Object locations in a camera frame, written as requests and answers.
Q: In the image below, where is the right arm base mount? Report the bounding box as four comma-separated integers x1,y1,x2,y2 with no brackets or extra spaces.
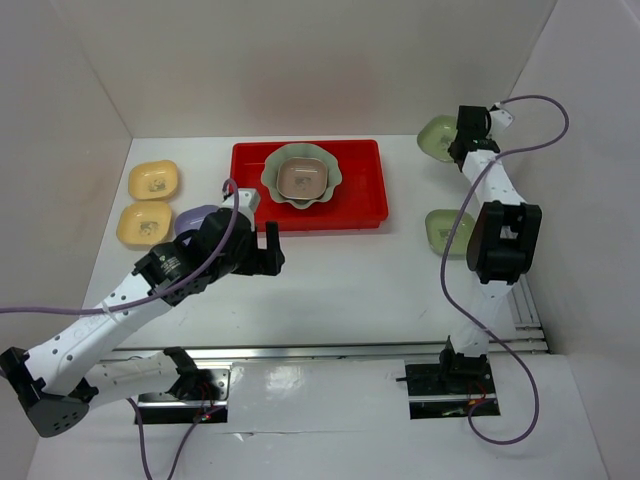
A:
395,364,500,420

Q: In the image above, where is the aluminium rail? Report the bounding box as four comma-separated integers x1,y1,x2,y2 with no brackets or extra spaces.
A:
102,338,549,362

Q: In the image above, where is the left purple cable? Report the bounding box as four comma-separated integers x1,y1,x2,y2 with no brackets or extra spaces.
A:
0,178,241,480

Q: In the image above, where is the green scalloped bowl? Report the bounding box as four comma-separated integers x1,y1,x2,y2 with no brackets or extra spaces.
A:
261,142,343,210

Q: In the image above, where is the purple square plate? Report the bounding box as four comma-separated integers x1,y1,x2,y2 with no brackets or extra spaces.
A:
174,205,219,245

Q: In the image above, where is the brown square plate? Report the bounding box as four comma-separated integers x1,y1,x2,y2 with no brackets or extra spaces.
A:
276,157,328,201

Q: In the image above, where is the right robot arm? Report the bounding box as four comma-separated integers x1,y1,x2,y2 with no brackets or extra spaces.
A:
436,105,542,393

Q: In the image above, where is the yellow square plate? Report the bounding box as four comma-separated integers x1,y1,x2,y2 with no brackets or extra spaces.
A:
128,160,179,201
116,201,173,247

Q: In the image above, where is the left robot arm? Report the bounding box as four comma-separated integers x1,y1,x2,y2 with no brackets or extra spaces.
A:
1,208,285,438

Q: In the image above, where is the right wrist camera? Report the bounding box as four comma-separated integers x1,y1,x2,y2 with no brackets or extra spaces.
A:
488,102,514,138

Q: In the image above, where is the green square plate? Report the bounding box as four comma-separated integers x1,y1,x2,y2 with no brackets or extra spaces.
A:
425,209,475,258
417,115,457,163

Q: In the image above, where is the yellow square plate far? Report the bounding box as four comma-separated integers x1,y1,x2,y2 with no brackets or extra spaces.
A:
128,160,179,201

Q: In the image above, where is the red plastic bin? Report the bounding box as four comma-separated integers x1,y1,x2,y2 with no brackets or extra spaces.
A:
230,139,389,232

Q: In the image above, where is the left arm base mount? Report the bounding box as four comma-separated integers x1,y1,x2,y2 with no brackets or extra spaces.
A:
135,364,231,425

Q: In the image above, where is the yellow square plate near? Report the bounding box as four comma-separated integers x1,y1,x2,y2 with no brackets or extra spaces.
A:
116,201,173,247

